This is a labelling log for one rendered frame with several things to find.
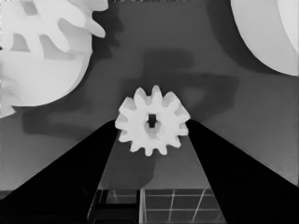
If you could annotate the small white toothed gear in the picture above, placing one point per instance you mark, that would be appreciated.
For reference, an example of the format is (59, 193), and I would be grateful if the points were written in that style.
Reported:
(65, 15)
(134, 119)

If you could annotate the large thick white disc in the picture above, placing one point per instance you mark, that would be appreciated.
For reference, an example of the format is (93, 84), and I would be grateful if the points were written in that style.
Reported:
(264, 40)

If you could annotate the white round carrier with pins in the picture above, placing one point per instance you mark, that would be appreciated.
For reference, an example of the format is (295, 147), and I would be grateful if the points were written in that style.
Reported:
(40, 81)

